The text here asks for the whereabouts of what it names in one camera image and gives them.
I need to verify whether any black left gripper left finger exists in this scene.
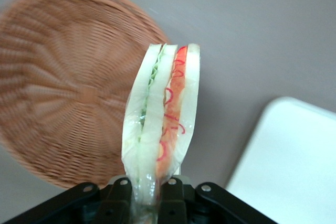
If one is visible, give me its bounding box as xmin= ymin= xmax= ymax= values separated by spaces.
xmin=0 ymin=176 xmax=133 ymax=224

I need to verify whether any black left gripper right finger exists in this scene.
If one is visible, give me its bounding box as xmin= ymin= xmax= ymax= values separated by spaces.
xmin=160 ymin=175 xmax=280 ymax=224

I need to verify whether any triangle sandwich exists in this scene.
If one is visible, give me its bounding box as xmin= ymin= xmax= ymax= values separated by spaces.
xmin=121 ymin=42 xmax=202 ymax=209

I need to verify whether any beige rectangular tray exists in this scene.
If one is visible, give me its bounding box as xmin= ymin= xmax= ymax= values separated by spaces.
xmin=225 ymin=97 xmax=336 ymax=224

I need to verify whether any round brown wicker basket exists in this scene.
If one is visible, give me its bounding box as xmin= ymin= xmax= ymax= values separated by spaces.
xmin=0 ymin=0 xmax=171 ymax=190

